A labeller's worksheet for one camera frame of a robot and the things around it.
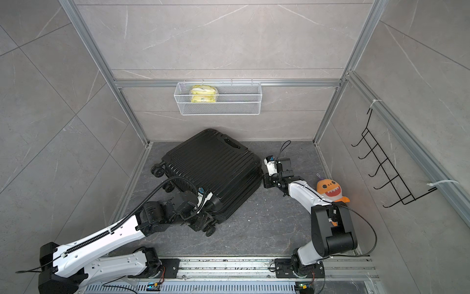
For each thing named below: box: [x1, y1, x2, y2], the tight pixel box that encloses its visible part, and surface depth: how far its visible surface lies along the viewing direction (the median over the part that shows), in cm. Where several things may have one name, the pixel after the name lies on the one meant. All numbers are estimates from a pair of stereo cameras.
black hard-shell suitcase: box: [150, 128, 264, 238], surface depth 84 cm
